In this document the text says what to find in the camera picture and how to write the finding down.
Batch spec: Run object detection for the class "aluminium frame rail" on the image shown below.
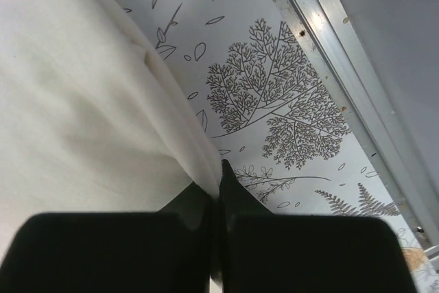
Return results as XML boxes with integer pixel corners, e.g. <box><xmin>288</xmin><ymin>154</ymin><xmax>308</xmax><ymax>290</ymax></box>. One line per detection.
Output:
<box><xmin>291</xmin><ymin>0</ymin><xmax>438</xmax><ymax>257</ymax></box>

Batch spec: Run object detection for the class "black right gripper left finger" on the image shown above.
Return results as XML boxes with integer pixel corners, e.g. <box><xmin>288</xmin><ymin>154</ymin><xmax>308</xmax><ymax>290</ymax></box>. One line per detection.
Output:
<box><xmin>1</xmin><ymin>184</ymin><xmax>212</xmax><ymax>292</ymax></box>

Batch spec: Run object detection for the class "cream white t shirt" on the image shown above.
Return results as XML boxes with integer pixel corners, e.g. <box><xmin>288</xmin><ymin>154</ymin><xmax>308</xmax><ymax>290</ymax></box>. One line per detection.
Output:
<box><xmin>1</xmin><ymin>0</ymin><xmax>222</xmax><ymax>253</ymax></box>

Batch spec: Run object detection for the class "floral patterned table mat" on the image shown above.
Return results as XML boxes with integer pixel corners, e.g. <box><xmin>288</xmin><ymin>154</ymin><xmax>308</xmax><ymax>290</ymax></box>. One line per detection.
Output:
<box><xmin>116</xmin><ymin>0</ymin><xmax>438</xmax><ymax>292</ymax></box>

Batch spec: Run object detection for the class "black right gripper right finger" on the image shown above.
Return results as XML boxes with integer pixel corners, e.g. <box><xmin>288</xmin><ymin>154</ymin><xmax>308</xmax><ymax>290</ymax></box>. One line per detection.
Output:
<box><xmin>219</xmin><ymin>161</ymin><xmax>416</xmax><ymax>292</ymax></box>

